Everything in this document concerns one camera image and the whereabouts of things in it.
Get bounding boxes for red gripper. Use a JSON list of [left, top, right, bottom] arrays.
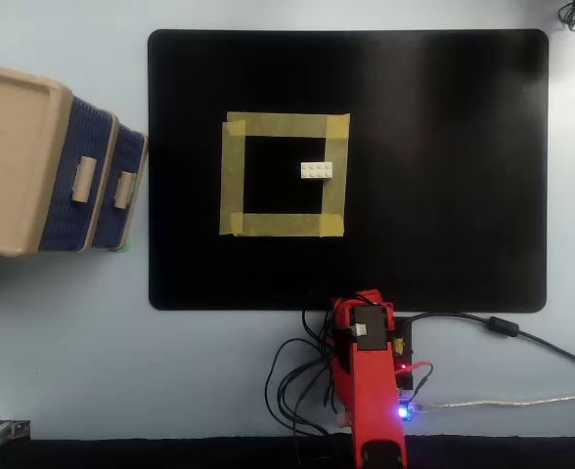
[[332, 288, 396, 320]]

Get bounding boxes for white toy building brick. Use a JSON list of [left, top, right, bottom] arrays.
[[300, 160, 333, 181]]

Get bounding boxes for blue drawer with taped handle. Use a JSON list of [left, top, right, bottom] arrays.
[[90, 124, 147, 249]]

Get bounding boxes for controller board with led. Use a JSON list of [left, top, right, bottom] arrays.
[[395, 398, 422, 423]]

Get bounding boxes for black rectangular table mat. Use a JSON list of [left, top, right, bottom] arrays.
[[147, 28, 550, 312]]

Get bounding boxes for long yellow masking tape strip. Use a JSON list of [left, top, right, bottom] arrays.
[[226, 111, 351, 139]]

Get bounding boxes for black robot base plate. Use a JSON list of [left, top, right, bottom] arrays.
[[386, 316, 416, 393]]

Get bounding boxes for thin red wire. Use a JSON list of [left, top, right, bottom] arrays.
[[394, 361, 434, 378]]

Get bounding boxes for black servo cable bundle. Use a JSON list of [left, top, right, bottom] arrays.
[[264, 285, 357, 469]]

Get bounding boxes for black power cable with ferrite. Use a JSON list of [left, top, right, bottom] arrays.
[[401, 312, 575, 378]]

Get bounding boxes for silver braided usb cable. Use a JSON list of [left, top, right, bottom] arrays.
[[417, 392, 575, 414]]

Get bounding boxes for blue drawer with beige handle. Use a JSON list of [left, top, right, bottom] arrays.
[[38, 95, 115, 253]]

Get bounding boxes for beige plastic drawer cabinet frame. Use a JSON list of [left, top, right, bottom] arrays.
[[0, 62, 150, 258]]

